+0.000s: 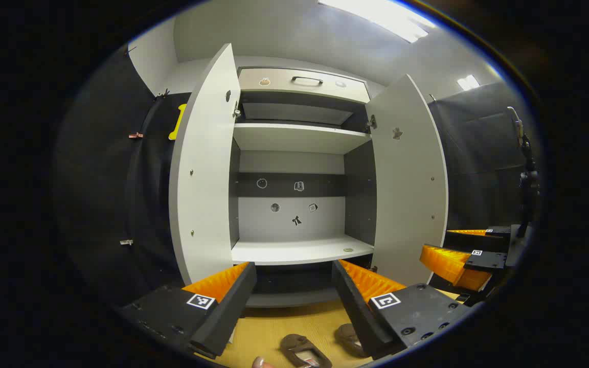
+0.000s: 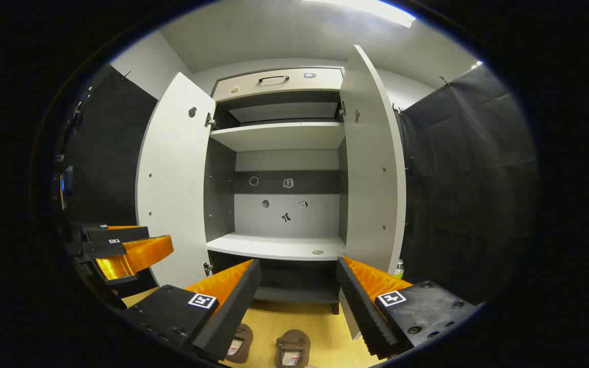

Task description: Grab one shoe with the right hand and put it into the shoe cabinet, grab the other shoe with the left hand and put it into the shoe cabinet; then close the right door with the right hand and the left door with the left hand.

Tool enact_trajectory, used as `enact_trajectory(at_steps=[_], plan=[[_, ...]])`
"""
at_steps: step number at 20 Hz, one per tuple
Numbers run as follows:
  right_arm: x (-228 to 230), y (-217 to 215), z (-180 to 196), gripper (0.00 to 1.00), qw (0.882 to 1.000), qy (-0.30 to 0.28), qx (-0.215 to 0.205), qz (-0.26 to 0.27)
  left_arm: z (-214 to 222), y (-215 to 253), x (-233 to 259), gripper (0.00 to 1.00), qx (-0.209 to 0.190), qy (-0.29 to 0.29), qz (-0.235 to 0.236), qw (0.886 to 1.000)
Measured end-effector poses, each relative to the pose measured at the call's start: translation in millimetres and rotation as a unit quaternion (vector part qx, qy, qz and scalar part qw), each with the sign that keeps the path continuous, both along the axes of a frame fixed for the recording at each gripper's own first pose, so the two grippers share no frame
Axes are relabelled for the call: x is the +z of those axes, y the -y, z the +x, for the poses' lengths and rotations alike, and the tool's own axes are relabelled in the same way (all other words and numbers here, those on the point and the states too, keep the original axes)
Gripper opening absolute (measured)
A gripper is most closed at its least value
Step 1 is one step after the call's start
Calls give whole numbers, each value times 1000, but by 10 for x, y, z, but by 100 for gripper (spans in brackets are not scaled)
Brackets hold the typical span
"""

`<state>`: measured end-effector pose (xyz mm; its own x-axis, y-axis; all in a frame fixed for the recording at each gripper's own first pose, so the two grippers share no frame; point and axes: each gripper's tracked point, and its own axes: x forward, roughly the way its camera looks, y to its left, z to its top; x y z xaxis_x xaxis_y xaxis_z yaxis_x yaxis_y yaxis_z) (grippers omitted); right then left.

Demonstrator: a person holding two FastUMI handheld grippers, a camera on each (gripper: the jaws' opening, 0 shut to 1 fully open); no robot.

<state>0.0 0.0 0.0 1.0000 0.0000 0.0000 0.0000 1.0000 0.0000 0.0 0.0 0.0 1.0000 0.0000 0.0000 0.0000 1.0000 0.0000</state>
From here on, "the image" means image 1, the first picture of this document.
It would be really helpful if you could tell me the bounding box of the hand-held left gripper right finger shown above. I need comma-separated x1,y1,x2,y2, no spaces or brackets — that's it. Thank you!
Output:
331,259,471,360

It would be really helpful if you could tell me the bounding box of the black tripod stand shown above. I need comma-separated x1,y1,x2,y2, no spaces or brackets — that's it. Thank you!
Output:
508,106,540,237

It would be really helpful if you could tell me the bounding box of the white shoe cabinet door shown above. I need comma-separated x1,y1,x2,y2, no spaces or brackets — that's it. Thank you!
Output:
168,43,241,285
365,74,449,288

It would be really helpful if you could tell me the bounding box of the white shoe cabinet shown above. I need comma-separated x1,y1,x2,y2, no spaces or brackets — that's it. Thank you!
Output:
228,66,378,308

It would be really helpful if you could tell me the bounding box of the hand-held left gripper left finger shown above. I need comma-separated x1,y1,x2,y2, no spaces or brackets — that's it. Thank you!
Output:
118,262,258,359

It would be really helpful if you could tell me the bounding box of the white cabinet shelf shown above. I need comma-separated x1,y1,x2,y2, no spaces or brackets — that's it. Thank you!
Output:
233,123,372,155

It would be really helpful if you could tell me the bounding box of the white cabinet drawer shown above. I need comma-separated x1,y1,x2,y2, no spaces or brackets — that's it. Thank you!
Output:
237,67,371,104

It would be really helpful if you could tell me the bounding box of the brown fuzzy shoe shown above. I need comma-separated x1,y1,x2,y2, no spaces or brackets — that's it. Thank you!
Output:
334,323,369,358
280,334,333,368

